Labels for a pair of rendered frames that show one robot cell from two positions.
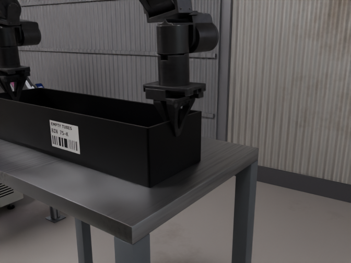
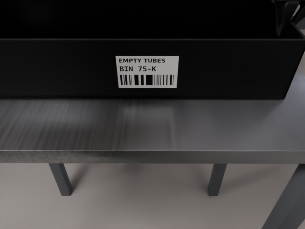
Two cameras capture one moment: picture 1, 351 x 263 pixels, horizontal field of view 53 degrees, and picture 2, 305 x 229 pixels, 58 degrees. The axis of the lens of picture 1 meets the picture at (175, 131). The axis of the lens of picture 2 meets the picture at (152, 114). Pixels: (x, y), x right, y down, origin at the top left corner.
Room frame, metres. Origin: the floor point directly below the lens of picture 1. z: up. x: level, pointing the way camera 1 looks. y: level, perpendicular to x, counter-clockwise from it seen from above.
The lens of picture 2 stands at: (0.41, 0.45, 1.10)
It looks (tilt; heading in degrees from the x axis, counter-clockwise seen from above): 42 degrees down; 324
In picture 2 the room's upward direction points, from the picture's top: straight up
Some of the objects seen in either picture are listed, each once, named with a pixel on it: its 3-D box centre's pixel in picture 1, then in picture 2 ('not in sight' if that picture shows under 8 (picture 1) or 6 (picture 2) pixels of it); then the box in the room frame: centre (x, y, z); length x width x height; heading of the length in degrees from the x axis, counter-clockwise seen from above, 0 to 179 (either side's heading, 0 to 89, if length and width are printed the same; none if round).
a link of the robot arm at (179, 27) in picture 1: (175, 39); not in sight; (0.65, 0.00, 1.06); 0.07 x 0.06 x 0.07; 136
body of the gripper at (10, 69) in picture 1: (8, 60); not in sight; (0.98, 0.46, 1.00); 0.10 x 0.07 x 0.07; 54
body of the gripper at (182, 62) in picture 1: (173, 73); not in sight; (0.64, 0.00, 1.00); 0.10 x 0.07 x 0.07; 54
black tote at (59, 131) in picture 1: (81, 124); (120, 46); (0.81, 0.23, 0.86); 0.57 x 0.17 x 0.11; 54
